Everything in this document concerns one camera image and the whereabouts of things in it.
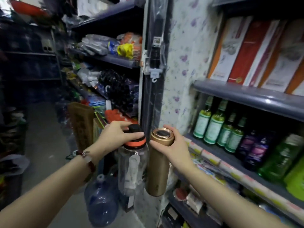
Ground person's left hand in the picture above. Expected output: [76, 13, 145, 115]
[95, 121, 145, 160]

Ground person's right hand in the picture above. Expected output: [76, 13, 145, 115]
[149, 124, 196, 169]

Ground gold metal thermos flask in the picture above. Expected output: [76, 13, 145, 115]
[145, 128, 175, 197]

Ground clear bottle with orange-black lid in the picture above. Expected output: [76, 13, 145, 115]
[118, 124, 149, 197]

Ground person's left forearm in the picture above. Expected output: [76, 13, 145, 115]
[0, 145, 105, 228]

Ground person's right forearm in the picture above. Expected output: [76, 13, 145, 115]
[183, 161, 289, 228]

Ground red packaged item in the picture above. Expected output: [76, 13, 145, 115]
[104, 109, 139, 125]

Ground pile of black hangers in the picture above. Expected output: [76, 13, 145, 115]
[98, 69, 134, 114]

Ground green bottle with white label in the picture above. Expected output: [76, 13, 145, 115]
[193, 96, 214, 139]
[225, 116, 247, 154]
[216, 112, 237, 148]
[204, 99, 228, 145]

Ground large blue water jug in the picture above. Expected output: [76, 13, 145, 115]
[84, 174, 120, 227]

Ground white plastic bags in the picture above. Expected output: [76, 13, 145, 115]
[76, 68, 102, 88]

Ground grey shelf rack with goods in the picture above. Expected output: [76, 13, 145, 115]
[59, 0, 149, 131]

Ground yellow plastic packet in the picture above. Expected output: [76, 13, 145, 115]
[117, 43, 134, 60]

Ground dark purple bottle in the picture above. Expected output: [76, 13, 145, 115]
[236, 130, 258, 160]
[243, 136, 270, 172]

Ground floral papered shelf panel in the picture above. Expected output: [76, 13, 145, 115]
[133, 0, 225, 228]

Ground orange plastic packets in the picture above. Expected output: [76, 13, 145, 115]
[119, 32, 143, 61]

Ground clear plastic wrapped goods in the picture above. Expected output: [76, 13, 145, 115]
[77, 34, 120, 56]

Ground black umbrella in plastic sleeve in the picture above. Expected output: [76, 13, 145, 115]
[142, 0, 169, 83]

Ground grey metal shelf rack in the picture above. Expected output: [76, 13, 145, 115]
[160, 0, 304, 228]

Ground white and orange box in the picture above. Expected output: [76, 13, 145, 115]
[258, 19, 304, 96]
[207, 16, 253, 82]

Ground clear green liquid bottle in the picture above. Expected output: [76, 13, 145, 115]
[257, 133, 304, 184]

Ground red flat box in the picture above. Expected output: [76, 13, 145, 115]
[227, 20, 280, 84]

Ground dark blue shelf rack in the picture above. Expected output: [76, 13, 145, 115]
[0, 16, 63, 109]

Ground white and red box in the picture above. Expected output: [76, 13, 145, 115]
[243, 19, 288, 88]

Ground bright green plastic bottle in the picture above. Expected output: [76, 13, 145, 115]
[283, 156, 304, 202]

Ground red plastic basin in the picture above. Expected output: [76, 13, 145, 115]
[8, 0, 49, 17]

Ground red and white bead bracelet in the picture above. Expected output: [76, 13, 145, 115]
[76, 150, 96, 183]

